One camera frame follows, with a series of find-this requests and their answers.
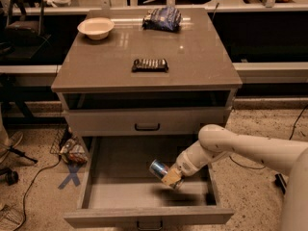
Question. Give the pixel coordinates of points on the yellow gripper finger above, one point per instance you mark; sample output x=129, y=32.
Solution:
x=172, y=178

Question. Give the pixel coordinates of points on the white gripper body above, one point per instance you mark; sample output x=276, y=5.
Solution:
x=187, y=165

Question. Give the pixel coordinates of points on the blue silver redbull can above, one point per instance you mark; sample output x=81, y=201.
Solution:
x=158, y=169

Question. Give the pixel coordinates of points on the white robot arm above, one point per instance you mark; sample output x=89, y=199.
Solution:
x=284, y=156

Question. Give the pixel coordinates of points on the open grey lower drawer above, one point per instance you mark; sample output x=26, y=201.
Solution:
x=118, y=189

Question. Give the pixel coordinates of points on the grey drawer cabinet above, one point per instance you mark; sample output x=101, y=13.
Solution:
x=97, y=75

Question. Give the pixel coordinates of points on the closed grey upper drawer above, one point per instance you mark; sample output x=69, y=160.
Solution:
x=137, y=122

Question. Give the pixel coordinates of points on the black pole on floor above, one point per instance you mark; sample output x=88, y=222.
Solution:
x=280, y=182

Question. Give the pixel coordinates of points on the blue tape cross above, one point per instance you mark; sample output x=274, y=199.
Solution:
x=72, y=176

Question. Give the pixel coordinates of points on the snack packets on floor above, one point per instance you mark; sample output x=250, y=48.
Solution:
x=73, y=153

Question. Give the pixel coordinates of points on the black snack bar wrapper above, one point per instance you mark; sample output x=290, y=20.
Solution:
x=150, y=65

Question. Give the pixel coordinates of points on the blue chip bag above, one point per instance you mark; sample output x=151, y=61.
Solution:
x=162, y=19

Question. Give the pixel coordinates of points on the white bowl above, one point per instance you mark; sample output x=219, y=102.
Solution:
x=96, y=28

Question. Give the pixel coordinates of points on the black chair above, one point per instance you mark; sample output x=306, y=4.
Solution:
x=23, y=36

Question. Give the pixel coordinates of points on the wire basket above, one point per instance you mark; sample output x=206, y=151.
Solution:
x=62, y=135

